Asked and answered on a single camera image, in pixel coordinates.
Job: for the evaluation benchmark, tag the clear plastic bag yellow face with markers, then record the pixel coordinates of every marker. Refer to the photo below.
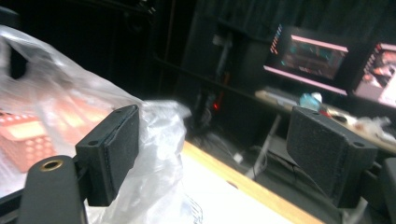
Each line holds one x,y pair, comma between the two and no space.
155,155

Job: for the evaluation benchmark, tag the background desk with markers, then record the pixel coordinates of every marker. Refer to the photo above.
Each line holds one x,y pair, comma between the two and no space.
386,144

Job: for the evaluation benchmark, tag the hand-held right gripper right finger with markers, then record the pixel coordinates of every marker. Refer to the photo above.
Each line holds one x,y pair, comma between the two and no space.
327,158

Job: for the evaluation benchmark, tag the monitor with pink frame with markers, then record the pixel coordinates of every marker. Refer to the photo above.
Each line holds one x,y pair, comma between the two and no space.
378,76
311,59

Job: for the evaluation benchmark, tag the pink perforated plastic basket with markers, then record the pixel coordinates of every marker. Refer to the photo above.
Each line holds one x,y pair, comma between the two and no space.
28,140

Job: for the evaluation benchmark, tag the crumpled white plastic wrap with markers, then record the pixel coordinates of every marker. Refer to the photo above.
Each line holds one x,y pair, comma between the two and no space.
375,127

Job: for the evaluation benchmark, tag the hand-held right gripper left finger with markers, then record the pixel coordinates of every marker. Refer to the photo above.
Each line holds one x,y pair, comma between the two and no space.
109,158

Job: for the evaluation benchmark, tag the light blue tissue pack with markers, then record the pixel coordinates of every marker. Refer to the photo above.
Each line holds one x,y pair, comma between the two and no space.
309,101

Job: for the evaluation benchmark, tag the dark keyboard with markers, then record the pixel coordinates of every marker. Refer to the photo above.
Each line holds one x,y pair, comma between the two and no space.
280,96

